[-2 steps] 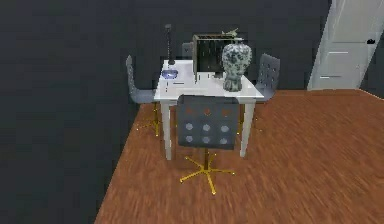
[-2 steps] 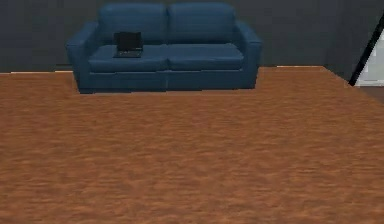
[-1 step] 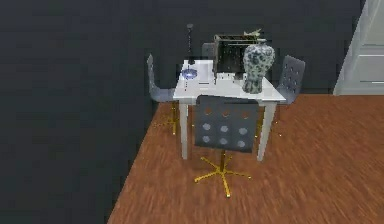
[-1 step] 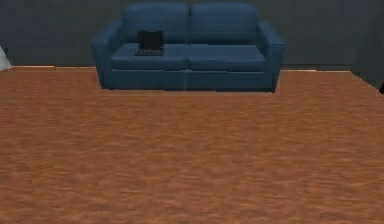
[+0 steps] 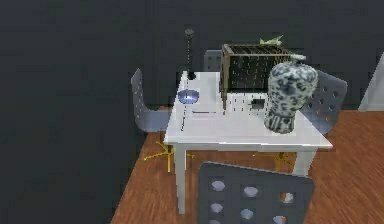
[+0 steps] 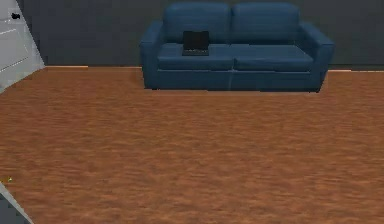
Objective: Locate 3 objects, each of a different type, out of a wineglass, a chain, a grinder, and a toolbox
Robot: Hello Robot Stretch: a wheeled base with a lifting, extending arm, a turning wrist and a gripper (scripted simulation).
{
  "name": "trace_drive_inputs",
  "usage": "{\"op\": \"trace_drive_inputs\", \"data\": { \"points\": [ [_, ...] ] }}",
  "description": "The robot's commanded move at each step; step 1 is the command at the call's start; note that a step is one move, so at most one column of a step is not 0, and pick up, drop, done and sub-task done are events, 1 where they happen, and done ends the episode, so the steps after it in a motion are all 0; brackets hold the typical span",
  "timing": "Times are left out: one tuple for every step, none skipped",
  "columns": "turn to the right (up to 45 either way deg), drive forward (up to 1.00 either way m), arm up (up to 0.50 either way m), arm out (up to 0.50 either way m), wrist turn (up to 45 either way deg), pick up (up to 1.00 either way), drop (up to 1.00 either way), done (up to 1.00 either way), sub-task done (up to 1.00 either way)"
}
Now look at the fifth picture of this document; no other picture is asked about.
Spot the green leafy plant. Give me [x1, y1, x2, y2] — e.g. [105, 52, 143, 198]
[259, 34, 285, 46]

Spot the blue glass bowl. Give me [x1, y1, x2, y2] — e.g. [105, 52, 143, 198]
[177, 89, 200, 105]

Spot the white square table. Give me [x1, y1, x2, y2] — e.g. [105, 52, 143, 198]
[163, 70, 334, 215]

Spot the dark wire mesh crate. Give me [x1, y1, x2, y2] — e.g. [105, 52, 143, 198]
[219, 43, 295, 111]

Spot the grey perforated chair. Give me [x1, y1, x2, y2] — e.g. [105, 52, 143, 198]
[203, 49, 224, 73]
[253, 69, 349, 173]
[197, 161, 316, 224]
[130, 67, 196, 174]

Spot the blue and white patterned vase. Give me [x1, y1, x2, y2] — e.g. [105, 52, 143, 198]
[263, 54, 319, 135]

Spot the small black box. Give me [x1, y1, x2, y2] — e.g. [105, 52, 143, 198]
[248, 98, 267, 110]

